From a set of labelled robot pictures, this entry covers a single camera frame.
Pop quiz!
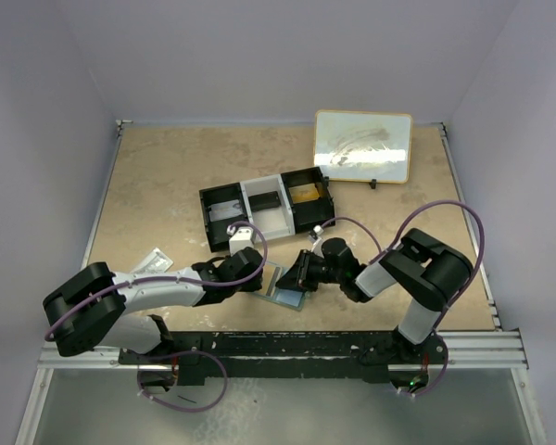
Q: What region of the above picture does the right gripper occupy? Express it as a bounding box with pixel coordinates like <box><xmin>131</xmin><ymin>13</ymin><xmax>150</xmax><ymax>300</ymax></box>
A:
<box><xmin>276</xmin><ymin>249</ymin><xmax>344</xmax><ymax>293</ymax></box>

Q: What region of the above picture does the green card holder wallet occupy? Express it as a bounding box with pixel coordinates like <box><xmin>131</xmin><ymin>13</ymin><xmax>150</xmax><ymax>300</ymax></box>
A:
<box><xmin>252</xmin><ymin>261</ymin><xmax>307</xmax><ymax>312</ymax></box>

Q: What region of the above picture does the black white sorting tray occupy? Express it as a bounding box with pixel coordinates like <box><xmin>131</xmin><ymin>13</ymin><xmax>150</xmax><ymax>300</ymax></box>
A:
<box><xmin>199</xmin><ymin>167</ymin><xmax>335</xmax><ymax>252</ymax></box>

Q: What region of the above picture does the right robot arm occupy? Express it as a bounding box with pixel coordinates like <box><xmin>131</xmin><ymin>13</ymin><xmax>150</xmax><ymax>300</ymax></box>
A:
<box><xmin>276</xmin><ymin>228</ymin><xmax>474</xmax><ymax>362</ymax></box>

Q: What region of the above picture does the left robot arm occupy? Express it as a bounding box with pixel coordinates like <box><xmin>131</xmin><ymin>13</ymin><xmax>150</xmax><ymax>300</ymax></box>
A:
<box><xmin>43</xmin><ymin>247</ymin><xmax>267</xmax><ymax>363</ymax></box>

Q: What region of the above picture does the silver VIP card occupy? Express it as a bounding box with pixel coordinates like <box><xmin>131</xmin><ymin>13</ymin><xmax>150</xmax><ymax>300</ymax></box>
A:
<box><xmin>208</xmin><ymin>199</ymin><xmax>243</xmax><ymax>222</ymax></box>

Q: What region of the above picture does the gold card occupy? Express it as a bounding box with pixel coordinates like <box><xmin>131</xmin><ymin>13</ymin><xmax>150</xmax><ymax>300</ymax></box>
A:
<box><xmin>288</xmin><ymin>183</ymin><xmax>322</xmax><ymax>204</ymax></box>

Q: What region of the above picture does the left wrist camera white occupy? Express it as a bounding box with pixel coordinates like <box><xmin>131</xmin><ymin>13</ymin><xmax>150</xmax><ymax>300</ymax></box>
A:
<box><xmin>227</xmin><ymin>222</ymin><xmax>255</xmax><ymax>255</ymax></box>

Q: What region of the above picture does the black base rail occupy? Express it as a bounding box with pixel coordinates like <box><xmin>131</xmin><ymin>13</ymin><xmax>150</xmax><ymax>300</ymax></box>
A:
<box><xmin>119</xmin><ymin>331</ymin><xmax>449</xmax><ymax>386</ymax></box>

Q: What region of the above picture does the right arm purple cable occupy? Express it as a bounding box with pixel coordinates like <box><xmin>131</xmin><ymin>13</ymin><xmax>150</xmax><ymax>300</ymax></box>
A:
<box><xmin>312</xmin><ymin>199</ymin><xmax>486</xmax><ymax>325</ymax></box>

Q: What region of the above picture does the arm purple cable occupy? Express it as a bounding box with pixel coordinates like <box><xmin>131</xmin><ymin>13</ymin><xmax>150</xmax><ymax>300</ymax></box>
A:
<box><xmin>43</xmin><ymin>221</ymin><xmax>269</xmax><ymax>343</ymax></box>
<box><xmin>312</xmin><ymin>199</ymin><xmax>486</xmax><ymax>325</ymax></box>

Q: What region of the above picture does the white board wooden frame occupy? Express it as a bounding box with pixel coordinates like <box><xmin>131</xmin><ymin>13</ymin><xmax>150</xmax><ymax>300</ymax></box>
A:
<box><xmin>313</xmin><ymin>109</ymin><xmax>413</xmax><ymax>184</ymax></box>

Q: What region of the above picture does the aluminium frame rail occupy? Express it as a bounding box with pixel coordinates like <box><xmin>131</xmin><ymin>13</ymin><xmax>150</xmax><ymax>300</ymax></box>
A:
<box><xmin>437</xmin><ymin>327</ymin><xmax>530</xmax><ymax>372</ymax></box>

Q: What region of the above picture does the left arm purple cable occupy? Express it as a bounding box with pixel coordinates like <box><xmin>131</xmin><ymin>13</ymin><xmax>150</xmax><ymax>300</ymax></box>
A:
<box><xmin>43</xmin><ymin>221</ymin><xmax>269</xmax><ymax>343</ymax></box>

